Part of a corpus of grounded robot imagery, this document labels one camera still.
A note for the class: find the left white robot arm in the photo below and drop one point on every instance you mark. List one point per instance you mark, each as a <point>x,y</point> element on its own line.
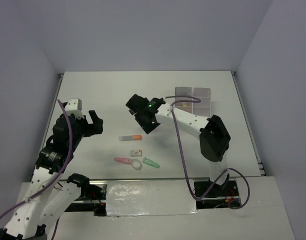
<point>35,215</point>

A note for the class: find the green highlighter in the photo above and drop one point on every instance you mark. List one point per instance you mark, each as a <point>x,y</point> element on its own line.
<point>150,163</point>

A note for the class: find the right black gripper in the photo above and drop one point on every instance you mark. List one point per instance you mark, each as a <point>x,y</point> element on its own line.
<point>148,127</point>

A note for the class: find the right white compartment container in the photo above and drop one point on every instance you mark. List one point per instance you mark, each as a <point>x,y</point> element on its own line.
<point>203,108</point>

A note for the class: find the white compartment container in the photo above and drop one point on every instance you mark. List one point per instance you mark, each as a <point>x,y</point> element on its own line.
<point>203,108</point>
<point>182,92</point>

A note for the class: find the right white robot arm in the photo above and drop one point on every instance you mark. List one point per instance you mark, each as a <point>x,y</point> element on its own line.
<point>211,132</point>

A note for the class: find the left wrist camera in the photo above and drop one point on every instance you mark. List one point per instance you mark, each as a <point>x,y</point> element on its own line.
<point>74,107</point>

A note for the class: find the pink highlighter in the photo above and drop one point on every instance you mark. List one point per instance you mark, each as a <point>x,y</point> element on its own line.
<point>123,160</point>

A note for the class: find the left white compartment container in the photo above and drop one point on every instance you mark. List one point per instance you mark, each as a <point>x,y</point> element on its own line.
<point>182,92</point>

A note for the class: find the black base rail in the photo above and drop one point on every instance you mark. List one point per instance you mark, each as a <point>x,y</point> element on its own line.
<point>95,201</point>

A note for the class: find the white eraser red label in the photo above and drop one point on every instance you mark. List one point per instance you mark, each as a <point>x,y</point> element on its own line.
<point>135,153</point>

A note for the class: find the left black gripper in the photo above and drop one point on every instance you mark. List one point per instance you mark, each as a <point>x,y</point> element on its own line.
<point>97,127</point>

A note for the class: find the white base cover plate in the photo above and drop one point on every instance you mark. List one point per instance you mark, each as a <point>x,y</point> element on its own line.
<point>149,198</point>

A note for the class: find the orange highlighter clear cap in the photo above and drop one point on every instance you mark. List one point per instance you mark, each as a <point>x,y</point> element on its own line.
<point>130,138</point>

